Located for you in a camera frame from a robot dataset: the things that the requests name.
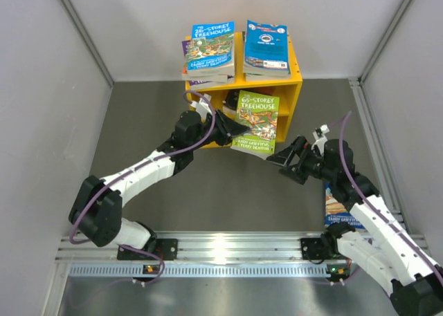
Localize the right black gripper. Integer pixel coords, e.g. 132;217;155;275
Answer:
267;135;336;184

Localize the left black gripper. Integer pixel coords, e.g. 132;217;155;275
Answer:
188;107;249;151

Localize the lime 65-Storey Treehouse book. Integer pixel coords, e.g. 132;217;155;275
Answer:
231;90;280;160

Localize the blue 91-Storey Treehouse book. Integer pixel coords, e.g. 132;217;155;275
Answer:
324;183;365;232

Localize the light blue 26-Storey Treehouse book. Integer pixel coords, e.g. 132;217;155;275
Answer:
186;21;235;77

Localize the blue back-cover book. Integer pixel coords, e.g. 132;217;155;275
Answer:
243;20;290;76

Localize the dark Tale of Two Cities book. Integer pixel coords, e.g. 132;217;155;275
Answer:
222;89;239;115

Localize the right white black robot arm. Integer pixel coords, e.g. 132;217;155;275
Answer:
267;136;442;315

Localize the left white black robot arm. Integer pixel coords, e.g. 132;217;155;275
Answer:
69;110;249;259

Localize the yellow wooden shelf box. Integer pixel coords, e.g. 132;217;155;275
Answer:
201;32;302;142

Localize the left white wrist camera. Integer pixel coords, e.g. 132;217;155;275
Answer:
191;93;212;121

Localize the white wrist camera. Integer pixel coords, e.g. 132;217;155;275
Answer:
191;93;212;121
311;124;329;156

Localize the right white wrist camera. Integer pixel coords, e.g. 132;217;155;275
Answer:
311;124;329;156

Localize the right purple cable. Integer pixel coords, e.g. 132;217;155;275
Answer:
300;110;443;289

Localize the aluminium mounting rail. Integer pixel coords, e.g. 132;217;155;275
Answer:
55;231;320;264

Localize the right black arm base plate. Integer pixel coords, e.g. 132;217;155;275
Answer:
300;237;332;265

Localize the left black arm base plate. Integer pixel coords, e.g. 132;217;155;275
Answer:
117;238;179;261

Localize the slotted grey cable duct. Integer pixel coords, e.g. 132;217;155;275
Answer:
69;263;349;278

